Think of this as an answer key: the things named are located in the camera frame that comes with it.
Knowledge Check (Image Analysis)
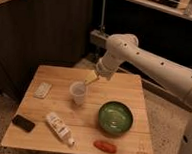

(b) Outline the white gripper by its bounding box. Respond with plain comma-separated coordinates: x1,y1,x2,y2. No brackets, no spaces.
84,58,117,86

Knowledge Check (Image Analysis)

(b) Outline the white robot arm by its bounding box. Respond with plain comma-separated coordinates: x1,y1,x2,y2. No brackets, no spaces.
90,30,192,154

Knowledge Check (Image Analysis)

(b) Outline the translucent plastic cup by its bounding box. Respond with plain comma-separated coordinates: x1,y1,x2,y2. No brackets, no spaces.
69,81,87,105

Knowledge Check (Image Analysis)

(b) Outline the green ceramic bowl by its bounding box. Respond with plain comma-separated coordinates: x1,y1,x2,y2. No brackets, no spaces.
97,101,133,136

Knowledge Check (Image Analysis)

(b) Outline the black rectangular eraser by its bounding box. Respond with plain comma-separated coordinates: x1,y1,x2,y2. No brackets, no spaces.
12,114,36,132

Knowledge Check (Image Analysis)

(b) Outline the wooden table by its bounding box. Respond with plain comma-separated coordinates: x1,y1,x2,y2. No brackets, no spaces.
1,65,154,154

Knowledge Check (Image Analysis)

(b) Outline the white lotion bottle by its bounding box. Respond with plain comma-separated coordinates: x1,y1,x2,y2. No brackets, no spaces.
46,112,75,147

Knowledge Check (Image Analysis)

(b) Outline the red oblong object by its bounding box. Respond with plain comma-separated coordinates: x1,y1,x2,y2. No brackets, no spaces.
93,140,117,153

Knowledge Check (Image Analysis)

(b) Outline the vertical metal pole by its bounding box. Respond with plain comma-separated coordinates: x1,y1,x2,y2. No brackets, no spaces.
100,0,106,32

